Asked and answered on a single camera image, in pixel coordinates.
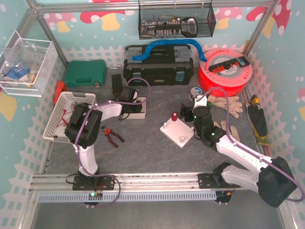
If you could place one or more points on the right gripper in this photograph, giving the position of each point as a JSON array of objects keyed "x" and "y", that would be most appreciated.
[{"x": 188, "y": 113}]

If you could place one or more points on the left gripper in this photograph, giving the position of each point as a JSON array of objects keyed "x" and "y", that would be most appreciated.
[{"x": 118, "y": 90}]

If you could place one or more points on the large red spring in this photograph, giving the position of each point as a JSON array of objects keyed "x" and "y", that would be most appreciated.
[{"x": 174, "y": 116}]

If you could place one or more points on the white plastic parts bin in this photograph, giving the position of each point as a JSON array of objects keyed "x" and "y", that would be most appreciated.
[{"x": 141, "y": 115}]

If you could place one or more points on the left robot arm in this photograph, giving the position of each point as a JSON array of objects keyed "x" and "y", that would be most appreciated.
[{"x": 83, "y": 127}]

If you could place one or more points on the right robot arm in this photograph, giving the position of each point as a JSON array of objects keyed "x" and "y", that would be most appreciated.
[{"x": 270, "y": 178}]

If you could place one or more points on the white knit work glove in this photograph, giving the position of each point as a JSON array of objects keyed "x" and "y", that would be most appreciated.
[{"x": 233, "y": 103}]

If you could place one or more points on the black plastic toolbox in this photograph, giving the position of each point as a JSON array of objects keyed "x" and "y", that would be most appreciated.
[{"x": 166, "y": 65}]

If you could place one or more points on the green plastic tool case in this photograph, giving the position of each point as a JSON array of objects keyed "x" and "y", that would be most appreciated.
[{"x": 85, "y": 73}]

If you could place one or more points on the orange pneumatic tubing reel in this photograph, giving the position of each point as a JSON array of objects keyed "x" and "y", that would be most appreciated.
[{"x": 232, "y": 81}]

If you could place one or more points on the yellow black tool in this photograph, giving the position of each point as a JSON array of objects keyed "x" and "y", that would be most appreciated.
[{"x": 255, "y": 100}]

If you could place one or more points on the black yellow work glove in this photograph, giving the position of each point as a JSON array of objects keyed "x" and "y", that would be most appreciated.
[{"x": 258, "y": 123}]

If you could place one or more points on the white perforated basket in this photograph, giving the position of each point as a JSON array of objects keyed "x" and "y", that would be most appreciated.
[{"x": 62, "y": 113}]

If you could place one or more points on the yellow rod in corner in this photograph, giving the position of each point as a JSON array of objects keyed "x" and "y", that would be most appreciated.
[{"x": 245, "y": 49}]

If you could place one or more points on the white peg base plate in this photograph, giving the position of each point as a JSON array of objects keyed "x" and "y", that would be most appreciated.
[{"x": 178, "y": 131}]

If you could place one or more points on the solder wire spool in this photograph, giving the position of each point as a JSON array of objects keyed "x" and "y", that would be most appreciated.
[{"x": 194, "y": 92}]

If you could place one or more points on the orange tool handle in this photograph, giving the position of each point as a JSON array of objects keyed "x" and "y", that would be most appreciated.
[{"x": 60, "y": 87}]

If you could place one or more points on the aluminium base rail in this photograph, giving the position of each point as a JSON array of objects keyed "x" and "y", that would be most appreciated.
[{"x": 137, "y": 182}]

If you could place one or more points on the black socket rail orange clips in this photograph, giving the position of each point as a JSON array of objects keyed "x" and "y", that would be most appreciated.
[{"x": 239, "y": 62}]

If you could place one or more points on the black wire mesh shelf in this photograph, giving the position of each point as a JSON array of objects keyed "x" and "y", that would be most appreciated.
[{"x": 175, "y": 19}]

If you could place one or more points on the clear acrylic wall box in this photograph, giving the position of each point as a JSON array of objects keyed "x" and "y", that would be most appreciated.
[{"x": 26, "y": 66}]

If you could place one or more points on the grey slotted cable duct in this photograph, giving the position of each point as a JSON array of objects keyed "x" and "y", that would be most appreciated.
[{"x": 127, "y": 197}]

